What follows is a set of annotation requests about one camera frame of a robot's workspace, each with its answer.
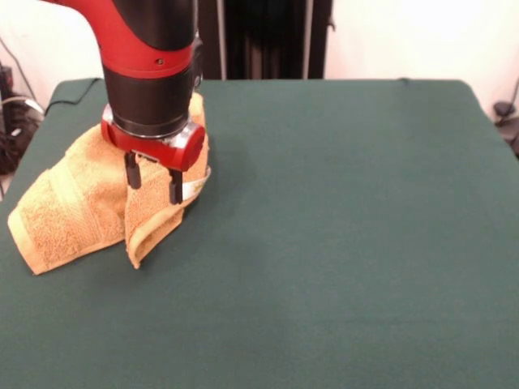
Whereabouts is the orange terry towel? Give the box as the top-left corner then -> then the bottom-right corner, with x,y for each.
6,92 -> 214,276

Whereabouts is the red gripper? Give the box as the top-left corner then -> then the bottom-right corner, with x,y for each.
100,119 -> 207,205

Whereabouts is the dark green table cloth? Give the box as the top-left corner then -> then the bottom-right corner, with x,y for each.
0,77 -> 519,389

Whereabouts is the grey black stand base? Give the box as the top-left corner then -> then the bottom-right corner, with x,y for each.
493,76 -> 519,160

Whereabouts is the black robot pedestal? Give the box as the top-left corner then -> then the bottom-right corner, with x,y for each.
196,0 -> 337,80

